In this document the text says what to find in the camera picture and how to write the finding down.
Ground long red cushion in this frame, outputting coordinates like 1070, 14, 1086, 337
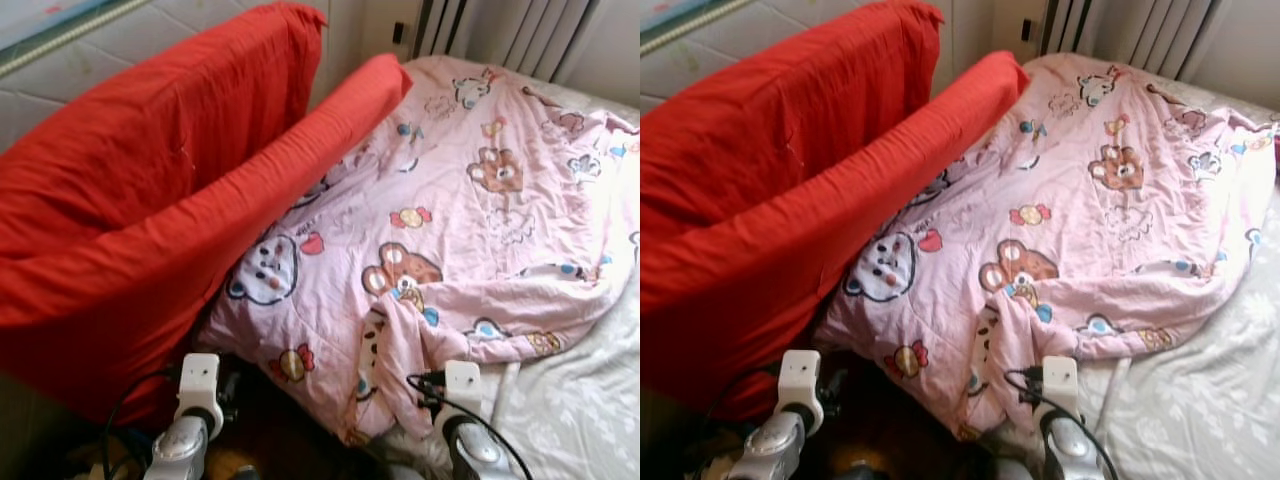
640, 50, 1031, 421
0, 52, 413, 431

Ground bed with beige sheet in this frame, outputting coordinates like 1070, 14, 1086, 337
990, 75, 1280, 480
400, 80, 641, 480

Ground pink cartoon bear blanket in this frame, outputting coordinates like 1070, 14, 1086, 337
812, 52, 1279, 441
195, 55, 641, 446

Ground thick red cushion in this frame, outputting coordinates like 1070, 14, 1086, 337
640, 0, 943, 236
0, 0, 326, 261

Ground grey pleated curtain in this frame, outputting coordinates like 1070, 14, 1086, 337
1040, 0, 1226, 81
415, 0, 601, 86

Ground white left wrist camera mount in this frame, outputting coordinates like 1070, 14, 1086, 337
778, 350, 823, 411
178, 352, 223, 413

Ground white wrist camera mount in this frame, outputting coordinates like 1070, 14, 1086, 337
178, 352, 223, 413
1040, 357, 1079, 413
778, 350, 823, 411
443, 360, 484, 419

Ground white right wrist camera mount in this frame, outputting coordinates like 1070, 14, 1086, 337
1040, 357, 1079, 413
443, 360, 484, 419

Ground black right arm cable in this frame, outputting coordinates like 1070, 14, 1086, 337
1072, 408, 1121, 480
478, 410, 536, 480

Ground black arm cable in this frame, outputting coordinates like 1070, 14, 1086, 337
1072, 408, 1121, 480
100, 370, 183, 473
705, 368, 783, 471
478, 410, 536, 480

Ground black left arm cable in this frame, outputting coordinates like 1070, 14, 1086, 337
705, 368, 783, 471
100, 370, 183, 473

